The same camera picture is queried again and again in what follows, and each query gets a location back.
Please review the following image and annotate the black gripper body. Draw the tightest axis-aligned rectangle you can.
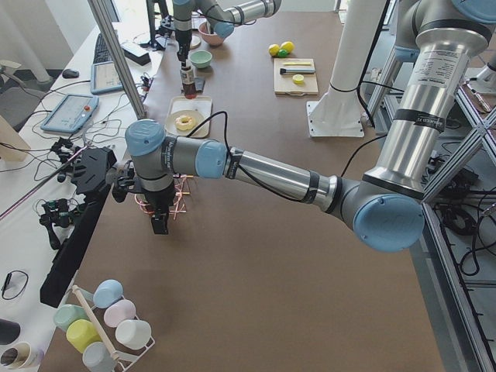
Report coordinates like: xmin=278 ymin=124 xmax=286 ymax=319
xmin=112 ymin=164 xmax=175 ymax=218
xmin=158 ymin=15 xmax=192 ymax=50

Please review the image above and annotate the tea bottle white cap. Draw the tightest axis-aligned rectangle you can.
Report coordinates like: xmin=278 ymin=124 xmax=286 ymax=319
xmin=181 ymin=64 xmax=197 ymax=99

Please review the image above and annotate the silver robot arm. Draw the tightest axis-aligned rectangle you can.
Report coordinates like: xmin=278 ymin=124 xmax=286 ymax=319
xmin=93 ymin=12 xmax=379 ymax=260
xmin=172 ymin=0 xmax=282 ymax=66

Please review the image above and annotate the cream serving tray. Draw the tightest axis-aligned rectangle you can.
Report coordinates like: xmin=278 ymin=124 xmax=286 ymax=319
xmin=164 ymin=95 xmax=212 ymax=136

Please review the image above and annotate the mint green bowl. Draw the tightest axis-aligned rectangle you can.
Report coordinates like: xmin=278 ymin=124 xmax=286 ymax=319
xmin=190 ymin=50 xmax=212 ymax=69

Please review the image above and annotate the pink bowl with ice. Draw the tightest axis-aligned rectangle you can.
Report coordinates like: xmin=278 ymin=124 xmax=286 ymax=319
xmin=198 ymin=21 xmax=224 ymax=47

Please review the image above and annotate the grey folded cloth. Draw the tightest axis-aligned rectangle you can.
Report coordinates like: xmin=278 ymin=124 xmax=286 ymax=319
xmin=195 ymin=77 xmax=205 ymax=94

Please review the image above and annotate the glazed donut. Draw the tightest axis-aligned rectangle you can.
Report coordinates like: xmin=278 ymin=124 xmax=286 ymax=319
xmin=174 ymin=115 xmax=196 ymax=131

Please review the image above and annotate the white plate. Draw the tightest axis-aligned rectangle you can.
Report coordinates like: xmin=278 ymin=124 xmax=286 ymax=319
xmin=164 ymin=109 xmax=205 ymax=136

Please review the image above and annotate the black keyboard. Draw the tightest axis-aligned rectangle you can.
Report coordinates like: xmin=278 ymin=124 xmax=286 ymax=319
xmin=93 ymin=33 xmax=112 ymax=64

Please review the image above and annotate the blue teach pendant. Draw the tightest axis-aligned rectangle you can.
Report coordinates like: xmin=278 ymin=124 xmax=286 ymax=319
xmin=90 ymin=61 xmax=123 ymax=95
xmin=40 ymin=94 xmax=99 ymax=134

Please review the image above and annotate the blue cup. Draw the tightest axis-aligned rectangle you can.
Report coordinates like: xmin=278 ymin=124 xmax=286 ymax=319
xmin=93 ymin=279 xmax=123 ymax=308

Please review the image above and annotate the yellow lemon outer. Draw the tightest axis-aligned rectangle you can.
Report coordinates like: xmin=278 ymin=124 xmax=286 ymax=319
xmin=268 ymin=44 xmax=281 ymax=57

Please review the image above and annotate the pink cup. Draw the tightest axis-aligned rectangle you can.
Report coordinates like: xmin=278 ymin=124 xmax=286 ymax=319
xmin=104 ymin=299 xmax=136 ymax=328

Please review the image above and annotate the green lime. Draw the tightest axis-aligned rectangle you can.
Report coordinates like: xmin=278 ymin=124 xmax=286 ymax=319
xmin=277 ymin=49 xmax=289 ymax=58

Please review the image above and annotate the yellow plastic knife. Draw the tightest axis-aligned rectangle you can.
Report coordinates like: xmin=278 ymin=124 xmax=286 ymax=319
xmin=283 ymin=61 xmax=312 ymax=66

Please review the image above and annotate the yellow lemon near lime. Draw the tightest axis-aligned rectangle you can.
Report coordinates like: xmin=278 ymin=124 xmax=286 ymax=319
xmin=281 ymin=41 xmax=295 ymax=53

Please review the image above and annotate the wooden cutting board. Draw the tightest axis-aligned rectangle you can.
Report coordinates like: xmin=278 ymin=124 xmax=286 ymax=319
xmin=274 ymin=58 xmax=319 ymax=95

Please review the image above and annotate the white cup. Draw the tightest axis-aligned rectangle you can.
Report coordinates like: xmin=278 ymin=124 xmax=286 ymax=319
xmin=115 ymin=319 xmax=151 ymax=350

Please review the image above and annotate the half lemon slice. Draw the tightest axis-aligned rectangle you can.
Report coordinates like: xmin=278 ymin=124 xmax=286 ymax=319
xmin=292 ymin=74 xmax=305 ymax=85

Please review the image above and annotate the green cup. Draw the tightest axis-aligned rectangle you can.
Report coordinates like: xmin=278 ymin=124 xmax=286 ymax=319
xmin=53 ymin=304 xmax=88 ymax=332

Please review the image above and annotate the yellow cup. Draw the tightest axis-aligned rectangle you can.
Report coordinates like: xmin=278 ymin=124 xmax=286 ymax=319
xmin=66 ymin=319 xmax=102 ymax=353

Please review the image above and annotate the white cup rack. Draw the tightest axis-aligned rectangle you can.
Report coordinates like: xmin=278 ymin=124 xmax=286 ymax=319
xmin=65 ymin=285 xmax=156 ymax=371

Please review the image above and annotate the grey cup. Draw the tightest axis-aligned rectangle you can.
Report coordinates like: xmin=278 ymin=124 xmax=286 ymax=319
xmin=82 ymin=342 xmax=117 ymax=372

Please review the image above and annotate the copper wire bottle rack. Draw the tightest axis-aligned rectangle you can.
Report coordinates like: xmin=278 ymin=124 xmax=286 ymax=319
xmin=134 ymin=174 xmax=195 ymax=221

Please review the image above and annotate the aluminium frame post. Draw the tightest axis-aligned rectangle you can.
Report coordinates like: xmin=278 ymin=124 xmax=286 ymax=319
xmin=88 ymin=0 xmax=146 ymax=119

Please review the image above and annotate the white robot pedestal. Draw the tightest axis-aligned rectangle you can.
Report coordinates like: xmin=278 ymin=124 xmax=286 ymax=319
xmin=307 ymin=0 xmax=389 ymax=138

